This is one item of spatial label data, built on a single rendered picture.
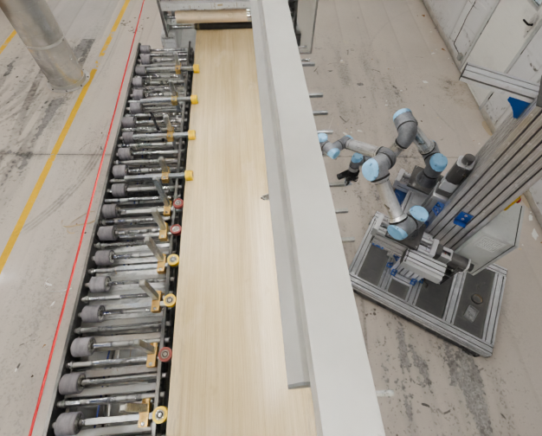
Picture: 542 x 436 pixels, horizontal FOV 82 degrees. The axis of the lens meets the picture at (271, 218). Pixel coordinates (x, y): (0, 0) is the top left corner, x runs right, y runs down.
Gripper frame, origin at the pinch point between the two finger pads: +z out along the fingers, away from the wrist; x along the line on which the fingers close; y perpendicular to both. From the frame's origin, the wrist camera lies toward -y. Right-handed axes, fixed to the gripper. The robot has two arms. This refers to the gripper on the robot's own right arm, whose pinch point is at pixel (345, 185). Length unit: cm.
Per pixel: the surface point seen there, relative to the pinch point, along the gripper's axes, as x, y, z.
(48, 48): 259, -322, 24
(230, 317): -102, -95, -7
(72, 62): 273, -310, 52
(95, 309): -89, -181, -3
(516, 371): -143, 135, 83
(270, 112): -93, -71, -155
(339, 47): 342, 81, 83
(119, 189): 8, -182, -2
